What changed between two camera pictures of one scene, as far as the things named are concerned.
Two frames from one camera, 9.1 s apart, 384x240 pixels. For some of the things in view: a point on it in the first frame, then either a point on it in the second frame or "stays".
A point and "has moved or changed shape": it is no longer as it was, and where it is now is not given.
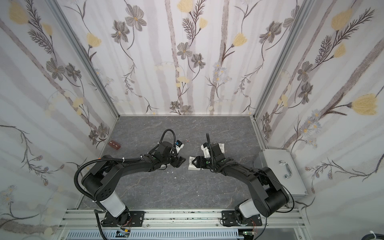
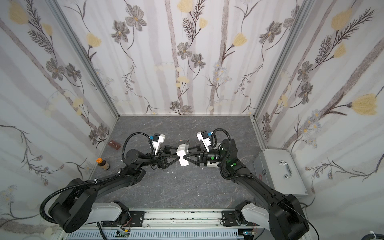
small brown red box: x=114 y=145 stays
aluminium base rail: x=82 y=224 stays
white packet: x=192 y=167 has moved or changed shape
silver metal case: x=282 y=164 stays
